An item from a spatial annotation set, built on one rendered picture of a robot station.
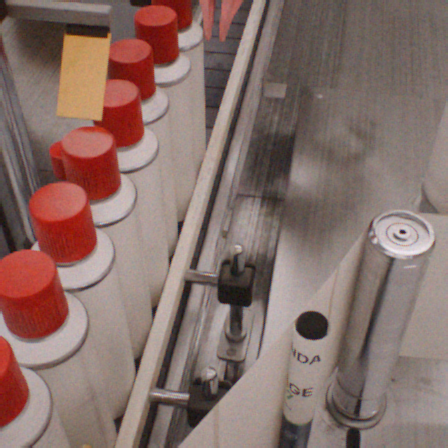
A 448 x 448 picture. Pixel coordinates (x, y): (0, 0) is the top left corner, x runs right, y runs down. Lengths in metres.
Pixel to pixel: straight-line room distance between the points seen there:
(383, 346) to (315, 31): 0.67
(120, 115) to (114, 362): 0.16
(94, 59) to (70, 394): 0.21
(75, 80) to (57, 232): 0.12
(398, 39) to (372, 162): 0.35
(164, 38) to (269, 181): 0.28
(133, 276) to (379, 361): 0.17
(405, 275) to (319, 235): 0.26
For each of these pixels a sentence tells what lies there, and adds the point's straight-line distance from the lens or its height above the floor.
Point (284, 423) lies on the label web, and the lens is 0.42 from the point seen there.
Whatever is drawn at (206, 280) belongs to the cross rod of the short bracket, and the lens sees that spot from 0.56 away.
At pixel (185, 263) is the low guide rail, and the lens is 0.56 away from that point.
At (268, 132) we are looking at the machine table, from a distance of 0.83.
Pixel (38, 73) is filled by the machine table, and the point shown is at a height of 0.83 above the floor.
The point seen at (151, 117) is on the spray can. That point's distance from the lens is 0.50.
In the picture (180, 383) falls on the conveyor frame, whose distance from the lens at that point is 0.54.
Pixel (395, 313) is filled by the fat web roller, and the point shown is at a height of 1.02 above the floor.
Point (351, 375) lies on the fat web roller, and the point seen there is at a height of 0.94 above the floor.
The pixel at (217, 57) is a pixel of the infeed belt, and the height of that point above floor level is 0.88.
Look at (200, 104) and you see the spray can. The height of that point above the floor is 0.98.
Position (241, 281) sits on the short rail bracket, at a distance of 0.54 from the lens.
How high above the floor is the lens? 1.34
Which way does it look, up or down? 46 degrees down
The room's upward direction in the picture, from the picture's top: straight up
